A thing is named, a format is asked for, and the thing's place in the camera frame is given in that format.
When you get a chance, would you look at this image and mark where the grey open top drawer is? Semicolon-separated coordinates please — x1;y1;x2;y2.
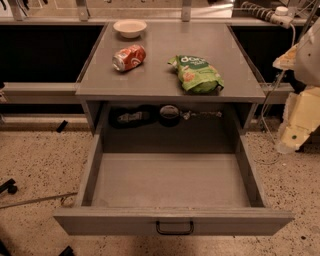
54;135;293;236

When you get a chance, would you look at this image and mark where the white coiled cable device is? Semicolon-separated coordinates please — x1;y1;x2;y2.
241;1;293;29

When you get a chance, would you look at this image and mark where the white ceramic bowl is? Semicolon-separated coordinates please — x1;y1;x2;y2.
113;19;147;39

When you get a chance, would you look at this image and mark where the green rice chip bag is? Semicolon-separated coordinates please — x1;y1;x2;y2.
168;55;224;94

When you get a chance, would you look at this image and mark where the grey cabinet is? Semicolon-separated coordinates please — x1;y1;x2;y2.
75;20;267;154

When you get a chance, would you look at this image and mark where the black object behind cabinet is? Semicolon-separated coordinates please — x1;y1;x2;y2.
108;105;158;129

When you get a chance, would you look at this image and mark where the black tape roll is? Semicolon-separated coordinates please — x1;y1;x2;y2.
159;105;180;127

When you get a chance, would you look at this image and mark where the white cable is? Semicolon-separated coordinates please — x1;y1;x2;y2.
257;23;298;166

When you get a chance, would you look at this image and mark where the black caster wheel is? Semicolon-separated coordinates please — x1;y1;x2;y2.
0;179;18;194

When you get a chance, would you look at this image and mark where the orange soda can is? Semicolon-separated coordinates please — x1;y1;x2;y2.
112;44;146;72

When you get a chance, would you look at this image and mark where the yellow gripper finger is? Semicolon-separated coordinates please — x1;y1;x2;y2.
276;87;320;154
272;44;298;70

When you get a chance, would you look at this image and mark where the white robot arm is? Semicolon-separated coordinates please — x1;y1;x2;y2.
273;18;320;154

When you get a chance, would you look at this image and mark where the black drawer handle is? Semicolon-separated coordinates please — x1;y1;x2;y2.
156;221;194;236

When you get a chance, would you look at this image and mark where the thin metal rod on floor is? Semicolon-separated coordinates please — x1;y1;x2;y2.
0;192;78;210

